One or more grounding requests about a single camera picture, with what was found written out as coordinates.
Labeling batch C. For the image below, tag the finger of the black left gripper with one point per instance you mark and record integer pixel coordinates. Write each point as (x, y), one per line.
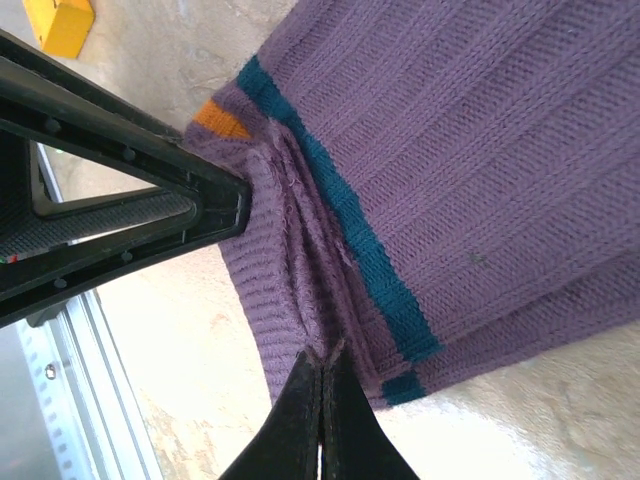
(75, 270)
(100, 125)

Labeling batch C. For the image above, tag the aluminium mounting rail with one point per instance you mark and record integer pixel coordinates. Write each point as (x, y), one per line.
(100, 375)

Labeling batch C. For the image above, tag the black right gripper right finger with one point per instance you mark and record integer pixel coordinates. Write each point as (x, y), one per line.
(355, 440)

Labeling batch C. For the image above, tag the purple sock orange cuff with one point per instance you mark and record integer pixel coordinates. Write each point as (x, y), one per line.
(450, 150)

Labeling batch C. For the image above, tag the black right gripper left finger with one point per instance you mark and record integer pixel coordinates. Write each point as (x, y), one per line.
(290, 440)

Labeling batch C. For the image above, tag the yellow block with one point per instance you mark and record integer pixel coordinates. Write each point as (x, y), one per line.
(60, 25)

